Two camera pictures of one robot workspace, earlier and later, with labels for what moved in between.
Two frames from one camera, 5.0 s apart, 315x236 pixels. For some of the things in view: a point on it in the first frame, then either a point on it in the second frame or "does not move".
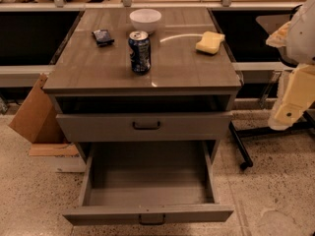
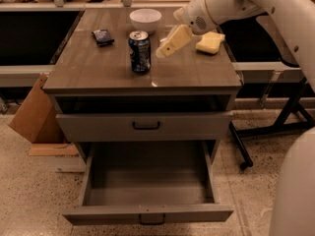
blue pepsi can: [139, 44] does not move
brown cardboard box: [36, 119] does not move
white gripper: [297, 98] -> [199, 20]
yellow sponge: [210, 42] does not move
